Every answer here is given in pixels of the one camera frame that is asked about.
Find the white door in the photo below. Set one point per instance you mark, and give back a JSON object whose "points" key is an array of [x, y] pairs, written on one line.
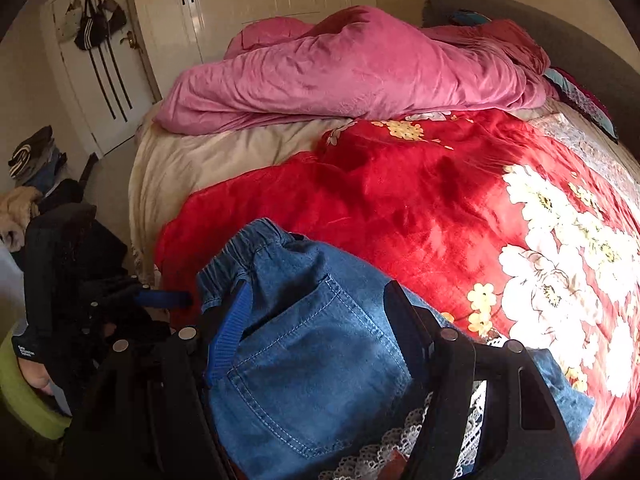
{"points": [[85, 90]]}

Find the teal pillow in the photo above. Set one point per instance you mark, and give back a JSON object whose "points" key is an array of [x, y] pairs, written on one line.
{"points": [[470, 16]]}

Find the brown hanging bag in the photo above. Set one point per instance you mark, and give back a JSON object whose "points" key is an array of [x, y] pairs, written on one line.
{"points": [[114, 12]]}

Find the cream wardrobe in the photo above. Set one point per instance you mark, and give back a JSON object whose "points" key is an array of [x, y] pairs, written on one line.
{"points": [[250, 10]]}

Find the red floral blanket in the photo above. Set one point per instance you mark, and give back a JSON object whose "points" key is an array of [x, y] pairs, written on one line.
{"points": [[425, 200]]}

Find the green stool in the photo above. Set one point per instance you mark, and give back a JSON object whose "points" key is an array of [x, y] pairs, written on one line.
{"points": [[25, 405]]}

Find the blue denim pants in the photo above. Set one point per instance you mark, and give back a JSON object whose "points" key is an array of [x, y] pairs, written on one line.
{"points": [[310, 360]]}

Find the stack of dark clothes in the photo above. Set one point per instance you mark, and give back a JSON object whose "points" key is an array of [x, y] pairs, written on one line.
{"points": [[35, 160]]}

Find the grey bed headboard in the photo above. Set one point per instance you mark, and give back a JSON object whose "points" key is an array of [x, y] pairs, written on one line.
{"points": [[575, 35]]}

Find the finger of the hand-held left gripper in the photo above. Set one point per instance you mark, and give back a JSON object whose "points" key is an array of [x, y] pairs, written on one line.
{"points": [[160, 299]]}

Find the beige fluffy cloth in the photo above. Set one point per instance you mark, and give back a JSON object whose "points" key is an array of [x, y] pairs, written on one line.
{"points": [[17, 215]]}

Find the cream blanket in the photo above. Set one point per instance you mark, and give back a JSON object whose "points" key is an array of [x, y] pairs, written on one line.
{"points": [[190, 170]]}

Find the black striped bag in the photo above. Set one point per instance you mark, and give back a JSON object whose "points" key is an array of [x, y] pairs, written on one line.
{"points": [[90, 25]]}

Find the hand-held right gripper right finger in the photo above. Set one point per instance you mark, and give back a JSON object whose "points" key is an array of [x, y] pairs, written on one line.
{"points": [[407, 330]]}

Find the cream lace bedspread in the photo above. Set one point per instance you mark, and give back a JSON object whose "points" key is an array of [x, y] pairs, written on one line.
{"points": [[595, 150]]}

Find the floral pillow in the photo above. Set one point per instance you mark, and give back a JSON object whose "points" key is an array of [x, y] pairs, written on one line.
{"points": [[580, 97]]}

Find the pink duvet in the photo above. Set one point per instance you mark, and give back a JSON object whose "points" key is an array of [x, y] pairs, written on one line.
{"points": [[350, 70]]}

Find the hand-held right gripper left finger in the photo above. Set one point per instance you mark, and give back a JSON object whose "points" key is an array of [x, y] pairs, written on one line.
{"points": [[230, 330]]}

